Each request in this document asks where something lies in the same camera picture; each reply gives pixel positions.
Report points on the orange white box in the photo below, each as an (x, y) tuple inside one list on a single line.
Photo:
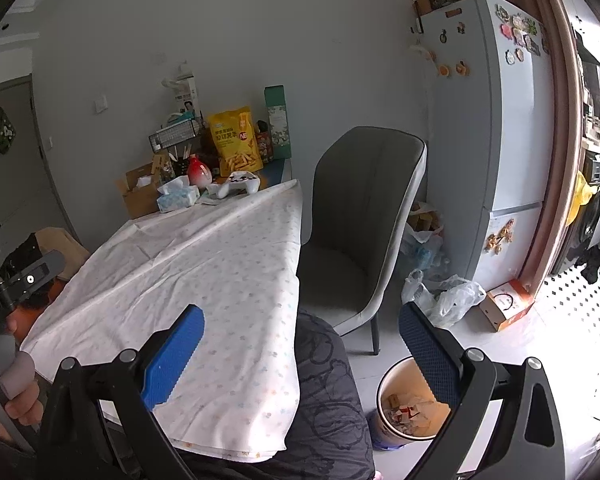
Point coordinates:
[(507, 305)]

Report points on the red white wrapper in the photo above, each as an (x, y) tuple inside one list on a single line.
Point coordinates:
[(404, 412)]

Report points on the blue tissue box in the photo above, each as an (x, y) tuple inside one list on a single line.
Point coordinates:
[(177, 197)]

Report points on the clear plastic bag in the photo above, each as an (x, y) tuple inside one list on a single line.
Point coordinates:
[(445, 300)]

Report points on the black garment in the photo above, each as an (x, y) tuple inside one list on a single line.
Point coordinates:
[(594, 262)]

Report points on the bag of bottles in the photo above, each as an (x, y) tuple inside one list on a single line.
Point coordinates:
[(425, 245)]

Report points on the person's left hand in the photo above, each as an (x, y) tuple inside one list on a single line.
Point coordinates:
[(25, 407)]

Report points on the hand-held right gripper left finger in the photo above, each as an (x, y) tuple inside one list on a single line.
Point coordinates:
[(175, 355)]

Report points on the dark washing machine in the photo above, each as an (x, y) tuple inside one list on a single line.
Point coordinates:
[(595, 200)]

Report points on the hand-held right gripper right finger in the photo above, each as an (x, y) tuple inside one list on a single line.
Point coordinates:
[(430, 355)]

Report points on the red bottle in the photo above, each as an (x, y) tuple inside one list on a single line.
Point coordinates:
[(198, 172)]

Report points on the open cardboard box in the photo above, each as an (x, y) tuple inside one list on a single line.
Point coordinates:
[(137, 195)]

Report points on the tall green box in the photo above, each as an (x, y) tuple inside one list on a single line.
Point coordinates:
[(277, 122)]

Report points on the grey chair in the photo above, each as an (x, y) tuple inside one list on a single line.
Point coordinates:
[(365, 220)]

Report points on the black pen holder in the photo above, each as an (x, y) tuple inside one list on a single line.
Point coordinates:
[(182, 162)]

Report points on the green door decoration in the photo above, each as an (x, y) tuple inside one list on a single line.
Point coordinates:
[(2, 130)]

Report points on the white paper carton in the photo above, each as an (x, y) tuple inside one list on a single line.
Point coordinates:
[(186, 95)]

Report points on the white game controller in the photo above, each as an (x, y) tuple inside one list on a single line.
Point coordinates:
[(235, 184)]

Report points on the white dotted tablecloth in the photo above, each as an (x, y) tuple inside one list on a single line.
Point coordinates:
[(205, 270)]

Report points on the black cloth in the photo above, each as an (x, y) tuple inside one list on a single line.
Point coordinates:
[(22, 255)]

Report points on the white paper trash bucket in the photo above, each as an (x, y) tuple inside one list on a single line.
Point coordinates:
[(387, 435)]

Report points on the yellow snack bag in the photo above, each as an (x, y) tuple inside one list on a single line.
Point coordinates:
[(235, 142)]

